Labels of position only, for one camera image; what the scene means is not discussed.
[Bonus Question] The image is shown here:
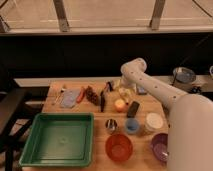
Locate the yellow banana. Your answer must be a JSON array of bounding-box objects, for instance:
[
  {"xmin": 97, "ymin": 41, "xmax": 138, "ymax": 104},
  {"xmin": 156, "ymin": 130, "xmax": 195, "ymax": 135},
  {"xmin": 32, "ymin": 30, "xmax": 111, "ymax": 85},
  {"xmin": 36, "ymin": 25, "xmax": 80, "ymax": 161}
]
[{"xmin": 118, "ymin": 88, "xmax": 130, "ymax": 104}]

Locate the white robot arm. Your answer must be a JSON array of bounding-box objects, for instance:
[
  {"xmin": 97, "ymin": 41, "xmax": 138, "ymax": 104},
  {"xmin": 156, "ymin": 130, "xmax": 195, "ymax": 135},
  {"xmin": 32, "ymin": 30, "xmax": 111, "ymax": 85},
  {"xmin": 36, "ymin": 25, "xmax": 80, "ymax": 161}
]
[{"xmin": 121, "ymin": 58, "xmax": 213, "ymax": 171}]

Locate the small metal cup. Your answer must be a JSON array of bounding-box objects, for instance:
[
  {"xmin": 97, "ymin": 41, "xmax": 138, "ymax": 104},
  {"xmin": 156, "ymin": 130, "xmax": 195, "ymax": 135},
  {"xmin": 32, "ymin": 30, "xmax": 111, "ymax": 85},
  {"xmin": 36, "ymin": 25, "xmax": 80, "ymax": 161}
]
[{"xmin": 105, "ymin": 119, "xmax": 117, "ymax": 133}]

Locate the blue plastic cup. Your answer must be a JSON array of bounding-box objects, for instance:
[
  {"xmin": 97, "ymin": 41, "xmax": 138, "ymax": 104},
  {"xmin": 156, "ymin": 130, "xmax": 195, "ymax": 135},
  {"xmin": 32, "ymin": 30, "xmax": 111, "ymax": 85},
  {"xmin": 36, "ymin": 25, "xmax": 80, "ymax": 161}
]
[{"xmin": 124, "ymin": 118, "xmax": 140, "ymax": 134}]

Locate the white plastic cup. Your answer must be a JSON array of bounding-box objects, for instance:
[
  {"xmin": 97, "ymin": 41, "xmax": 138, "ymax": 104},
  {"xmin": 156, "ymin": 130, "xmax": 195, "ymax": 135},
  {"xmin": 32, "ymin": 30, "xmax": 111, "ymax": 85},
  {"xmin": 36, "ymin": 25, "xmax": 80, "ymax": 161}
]
[{"xmin": 145, "ymin": 113, "xmax": 163, "ymax": 132}]

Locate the orange round fruit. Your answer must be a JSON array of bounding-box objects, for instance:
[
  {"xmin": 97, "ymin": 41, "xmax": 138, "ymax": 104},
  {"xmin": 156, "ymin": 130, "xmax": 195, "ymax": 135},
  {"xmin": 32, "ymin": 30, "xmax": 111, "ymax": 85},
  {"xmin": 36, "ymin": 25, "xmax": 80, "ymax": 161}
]
[{"xmin": 114, "ymin": 99, "xmax": 126, "ymax": 112}]

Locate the orange carrot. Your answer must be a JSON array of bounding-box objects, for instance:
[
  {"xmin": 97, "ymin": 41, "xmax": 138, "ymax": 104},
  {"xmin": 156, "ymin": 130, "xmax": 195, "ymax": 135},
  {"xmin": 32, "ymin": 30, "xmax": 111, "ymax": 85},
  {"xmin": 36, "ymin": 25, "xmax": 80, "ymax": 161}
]
[{"xmin": 76, "ymin": 87, "xmax": 85, "ymax": 103}]

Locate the black rectangular block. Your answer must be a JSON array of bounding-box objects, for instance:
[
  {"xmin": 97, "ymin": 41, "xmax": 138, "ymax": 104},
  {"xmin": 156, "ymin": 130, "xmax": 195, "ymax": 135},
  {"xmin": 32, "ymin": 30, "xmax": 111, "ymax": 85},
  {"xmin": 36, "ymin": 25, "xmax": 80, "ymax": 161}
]
[{"xmin": 127, "ymin": 101, "xmax": 140, "ymax": 118}]

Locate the light blue cloth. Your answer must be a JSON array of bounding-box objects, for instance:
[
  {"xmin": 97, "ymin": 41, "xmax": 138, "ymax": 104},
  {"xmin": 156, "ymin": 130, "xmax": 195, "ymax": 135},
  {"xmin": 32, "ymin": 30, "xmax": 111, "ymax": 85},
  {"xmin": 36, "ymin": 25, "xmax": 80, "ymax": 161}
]
[{"xmin": 60, "ymin": 89, "xmax": 80, "ymax": 108}]

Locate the orange plastic bowl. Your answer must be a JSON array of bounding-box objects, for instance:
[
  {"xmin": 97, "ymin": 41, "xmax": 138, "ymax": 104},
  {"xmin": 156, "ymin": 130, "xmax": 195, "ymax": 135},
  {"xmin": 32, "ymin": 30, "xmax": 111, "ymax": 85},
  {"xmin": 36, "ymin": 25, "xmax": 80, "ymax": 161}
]
[{"xmin": 105, "ymin": 134, "xmax": 133, "ymax": 162}]

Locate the green plastic tray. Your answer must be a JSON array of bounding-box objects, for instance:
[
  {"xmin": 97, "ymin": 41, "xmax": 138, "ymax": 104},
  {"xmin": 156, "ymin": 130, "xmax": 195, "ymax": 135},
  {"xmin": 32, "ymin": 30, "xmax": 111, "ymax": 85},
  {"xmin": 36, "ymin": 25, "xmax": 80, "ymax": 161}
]
[{"xmin": 19, "ymin": 113, "xmax": 94, "ymax": 167}]

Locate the metal bowl on shelf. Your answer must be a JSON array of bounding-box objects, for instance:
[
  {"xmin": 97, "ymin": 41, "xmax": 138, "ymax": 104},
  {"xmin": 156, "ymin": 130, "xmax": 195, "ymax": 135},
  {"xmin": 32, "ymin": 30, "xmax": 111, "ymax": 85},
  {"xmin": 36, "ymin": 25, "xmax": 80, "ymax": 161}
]
[{"xmin": 173, "ymin": 67, "xmax": 196, "ymax": 84}]

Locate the purple plastic bowl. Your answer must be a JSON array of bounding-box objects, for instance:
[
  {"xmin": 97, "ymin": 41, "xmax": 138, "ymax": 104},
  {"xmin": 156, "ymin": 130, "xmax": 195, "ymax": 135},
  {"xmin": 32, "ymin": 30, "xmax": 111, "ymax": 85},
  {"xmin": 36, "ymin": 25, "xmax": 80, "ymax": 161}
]
[{"xmin": 150, "ymin": 133, "xmax": 168, "ymax": 163}]

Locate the dark chair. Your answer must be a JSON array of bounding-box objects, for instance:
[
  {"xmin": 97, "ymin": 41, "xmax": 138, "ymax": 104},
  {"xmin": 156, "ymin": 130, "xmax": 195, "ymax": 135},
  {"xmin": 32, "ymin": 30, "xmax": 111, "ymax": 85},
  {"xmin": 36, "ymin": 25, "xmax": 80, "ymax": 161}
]
[{"xmin": 0, "ymin": 89, "xmax": 27, "ymax": 171}]

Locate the black handled brush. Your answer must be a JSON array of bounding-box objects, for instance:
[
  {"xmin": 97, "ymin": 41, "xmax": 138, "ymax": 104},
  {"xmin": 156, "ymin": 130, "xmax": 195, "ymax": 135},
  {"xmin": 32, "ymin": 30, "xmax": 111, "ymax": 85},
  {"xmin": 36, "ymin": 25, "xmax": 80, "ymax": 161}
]
[{"xmin": 100, "ymin": 81, "xmax": 114, "ymax": 111}]

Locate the white handled utensil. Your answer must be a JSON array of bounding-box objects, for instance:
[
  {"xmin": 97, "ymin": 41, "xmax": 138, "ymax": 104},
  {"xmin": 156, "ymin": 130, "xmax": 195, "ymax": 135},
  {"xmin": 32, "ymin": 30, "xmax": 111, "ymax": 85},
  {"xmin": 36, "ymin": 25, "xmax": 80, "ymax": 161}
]
[{"xmin": 52, "ymin": 85, "xmax": 66, "ymax": 105}]

